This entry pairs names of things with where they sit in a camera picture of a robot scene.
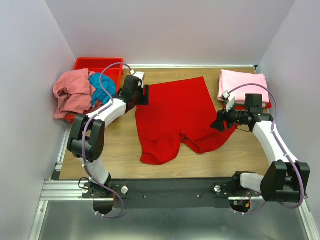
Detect dusty pink t shirt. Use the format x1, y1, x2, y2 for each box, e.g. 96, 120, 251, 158
53, 68, 96, 120

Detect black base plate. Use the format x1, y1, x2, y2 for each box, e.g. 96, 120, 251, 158
78, 177, 252, 211

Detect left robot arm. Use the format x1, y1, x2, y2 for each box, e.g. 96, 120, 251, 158
67, 71, 150, 194

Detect red plastic bin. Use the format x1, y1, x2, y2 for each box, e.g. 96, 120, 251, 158
62, 57, 124, 122

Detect aluminium frame rail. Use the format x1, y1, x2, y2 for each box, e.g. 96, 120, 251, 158
27, 124, 91, 240

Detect blue t shirt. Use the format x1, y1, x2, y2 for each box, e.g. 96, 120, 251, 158
89, 73, 116, 107

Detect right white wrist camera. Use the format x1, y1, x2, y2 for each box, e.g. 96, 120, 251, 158
221, 91, 236, 112

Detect red t shirt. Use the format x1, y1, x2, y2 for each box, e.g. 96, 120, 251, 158
135, 77, 236, 165

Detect folded light pink shirt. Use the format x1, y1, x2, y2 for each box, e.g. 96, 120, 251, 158
217, 69, 270, 107

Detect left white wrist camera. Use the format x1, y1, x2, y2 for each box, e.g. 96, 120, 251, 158
129, 69, 145, 89

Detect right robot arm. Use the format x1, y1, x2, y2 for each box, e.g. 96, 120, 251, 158
211, 91, 311, 208

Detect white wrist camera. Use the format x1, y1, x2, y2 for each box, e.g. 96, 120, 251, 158
221, 91, 236, 112
129, 69, 145, 89

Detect folded red shirt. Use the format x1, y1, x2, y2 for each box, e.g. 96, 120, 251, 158
230, 101, 272, 111

